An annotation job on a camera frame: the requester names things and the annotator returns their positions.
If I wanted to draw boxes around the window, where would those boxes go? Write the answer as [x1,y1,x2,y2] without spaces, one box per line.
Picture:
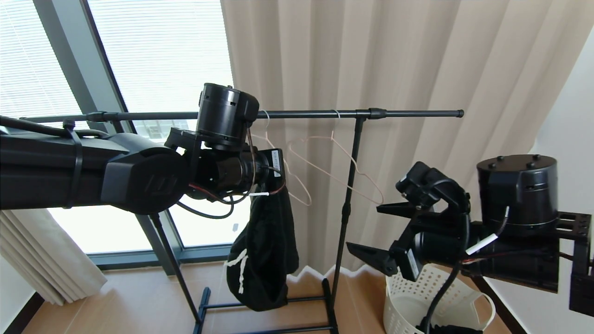
[0,0,258,270]

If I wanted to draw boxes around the white laundry basket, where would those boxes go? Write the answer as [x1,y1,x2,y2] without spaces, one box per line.
[383,264,496,334]

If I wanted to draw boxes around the black shorts with white cord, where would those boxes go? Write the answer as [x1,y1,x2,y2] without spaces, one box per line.
[226,183,300,311]

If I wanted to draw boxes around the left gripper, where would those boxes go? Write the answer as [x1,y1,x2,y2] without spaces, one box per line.
[188,148,284,198]

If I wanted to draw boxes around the black garment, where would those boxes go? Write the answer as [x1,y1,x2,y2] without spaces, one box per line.
[415,322,483,334]

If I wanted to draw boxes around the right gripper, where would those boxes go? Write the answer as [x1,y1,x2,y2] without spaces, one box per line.
[347,202,560,294]

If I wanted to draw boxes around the black clothes rack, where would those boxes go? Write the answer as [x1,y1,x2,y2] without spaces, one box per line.
[21,108,465,334]

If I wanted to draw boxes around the pink clothes hanger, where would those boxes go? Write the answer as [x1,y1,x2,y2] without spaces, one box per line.
[288,131,385,206]
[251,110,312,207]

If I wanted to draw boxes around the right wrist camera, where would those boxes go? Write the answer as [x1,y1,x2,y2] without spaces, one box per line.
[395,161,470,228]

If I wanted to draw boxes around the black cable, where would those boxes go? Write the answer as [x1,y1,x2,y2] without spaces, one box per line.
[0,115,235,219]
[420,186,470,334]

